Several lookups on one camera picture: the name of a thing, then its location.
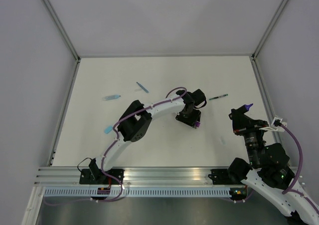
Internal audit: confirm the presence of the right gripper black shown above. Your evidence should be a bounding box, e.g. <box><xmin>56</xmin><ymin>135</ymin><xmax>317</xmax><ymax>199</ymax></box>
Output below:
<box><xmin>231</xmin><ymin>109</ymin><xmax>268</xmax><ymax>166</ymax></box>

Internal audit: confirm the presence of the black purple highlighter pen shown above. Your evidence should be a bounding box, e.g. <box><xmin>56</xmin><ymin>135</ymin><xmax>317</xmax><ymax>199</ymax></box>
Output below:
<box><xmin>238</xmin><ymin>103</ymin><xmax>254</xmax><ymax>114</ymax></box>

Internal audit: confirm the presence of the light blue pen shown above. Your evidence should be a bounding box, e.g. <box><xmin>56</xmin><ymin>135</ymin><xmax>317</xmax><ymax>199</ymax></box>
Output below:
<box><xmin>102</xmin><ymin>94</ymin><xmax>121</xmax><ymax>101</ymax></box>

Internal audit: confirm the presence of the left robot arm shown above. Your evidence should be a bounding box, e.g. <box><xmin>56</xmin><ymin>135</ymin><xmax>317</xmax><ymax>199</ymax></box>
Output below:
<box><xmin>79</xmin><ymin>87</ymin><xmax>207</xmax><ymax>185</ymax></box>

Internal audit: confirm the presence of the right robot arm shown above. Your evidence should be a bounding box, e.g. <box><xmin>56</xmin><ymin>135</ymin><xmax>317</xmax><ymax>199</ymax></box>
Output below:
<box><xmin>227</xmin><ymin>105</ymin><xmax>319</xmax><ymax>225</ymax></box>

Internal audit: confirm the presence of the green refill pen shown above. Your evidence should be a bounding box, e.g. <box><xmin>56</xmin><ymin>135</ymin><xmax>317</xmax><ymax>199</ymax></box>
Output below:
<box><xmin>209</xmin><ymin>94</ymin><xmax>228</xmax><ymax>101</ymax></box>

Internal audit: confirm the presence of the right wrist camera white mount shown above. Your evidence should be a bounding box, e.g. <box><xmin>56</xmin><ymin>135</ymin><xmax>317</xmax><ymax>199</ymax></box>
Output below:
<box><xmin>260</xmin><ymin>117</ymin><xmax>287</xmax><ymax>132</ymax></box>

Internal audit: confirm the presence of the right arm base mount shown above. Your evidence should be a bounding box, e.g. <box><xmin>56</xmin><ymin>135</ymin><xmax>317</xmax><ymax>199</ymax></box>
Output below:
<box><xmin>208</xmin><ymin>169</ymin><xmax>243</xmax><ymax>185</ymax></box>

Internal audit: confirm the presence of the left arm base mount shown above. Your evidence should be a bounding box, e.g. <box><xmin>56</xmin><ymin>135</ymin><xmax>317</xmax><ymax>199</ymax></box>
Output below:
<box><xmin>77</xmin><ymin>158</ymin><xmax>125</xmax><ymax>186</ymax></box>

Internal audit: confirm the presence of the white slotted cable duct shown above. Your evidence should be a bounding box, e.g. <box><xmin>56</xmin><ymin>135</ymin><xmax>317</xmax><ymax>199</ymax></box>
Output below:
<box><xmin>44</xmin><ymin>186</ymin><xmax>231</xmax><ymax>198</ymax></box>

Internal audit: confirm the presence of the aluminium mounting rail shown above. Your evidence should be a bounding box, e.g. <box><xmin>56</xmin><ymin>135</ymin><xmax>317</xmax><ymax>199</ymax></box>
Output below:
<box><xmin>34</xmin><ymin>167</ymin><xmax>213</xmax><ymax>187</ymax></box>

